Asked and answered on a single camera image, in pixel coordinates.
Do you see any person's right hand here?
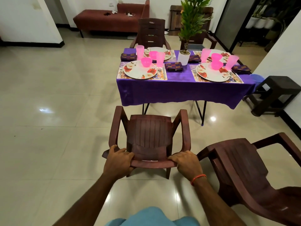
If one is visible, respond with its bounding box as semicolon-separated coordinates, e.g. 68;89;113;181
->
167;150;205;183

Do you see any white floral plate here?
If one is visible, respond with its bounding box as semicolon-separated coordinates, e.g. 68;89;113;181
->
196;62;231;83
143;47;173;62
207;51;231;63
123;60;159;80

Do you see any brown plastic chair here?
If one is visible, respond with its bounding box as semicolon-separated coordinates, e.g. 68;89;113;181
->
102;106;193;180
130;18;172;50
197;132;301;226
180;7;218;51

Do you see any red wrist thread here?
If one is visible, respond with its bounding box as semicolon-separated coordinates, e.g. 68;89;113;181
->
189;174;208;187

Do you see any person's right forearm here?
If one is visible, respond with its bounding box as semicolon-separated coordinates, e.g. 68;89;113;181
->
190;179;248;226

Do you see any red-brown sofa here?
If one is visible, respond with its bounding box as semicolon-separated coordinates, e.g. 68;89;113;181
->
73;0;151;39

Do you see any small white planter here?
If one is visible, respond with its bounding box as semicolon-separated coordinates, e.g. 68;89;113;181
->
258;15;273;28
245;16;260;30

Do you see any person's left hand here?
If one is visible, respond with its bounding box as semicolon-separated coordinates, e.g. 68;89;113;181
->
102;145;136;180

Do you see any purple tablecloth table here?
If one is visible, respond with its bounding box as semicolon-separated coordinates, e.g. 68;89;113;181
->
116;47;258;126

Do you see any black stool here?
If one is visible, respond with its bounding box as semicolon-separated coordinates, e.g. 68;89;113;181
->
247;76;301;117

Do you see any blue plastic bucket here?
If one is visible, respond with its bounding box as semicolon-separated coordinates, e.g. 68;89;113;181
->
249;74;265;84

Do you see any grey plastic tray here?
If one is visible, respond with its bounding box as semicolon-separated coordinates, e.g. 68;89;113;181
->
186;43;207;51

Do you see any person's teal t-shirt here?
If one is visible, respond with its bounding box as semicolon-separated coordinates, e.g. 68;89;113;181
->
105;206;201;226

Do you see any person's left forearm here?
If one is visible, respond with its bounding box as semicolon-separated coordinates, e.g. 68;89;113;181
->
52;172;124;226

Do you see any green plant in white pot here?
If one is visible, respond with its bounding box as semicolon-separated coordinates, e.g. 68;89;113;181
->
177;0;214;67

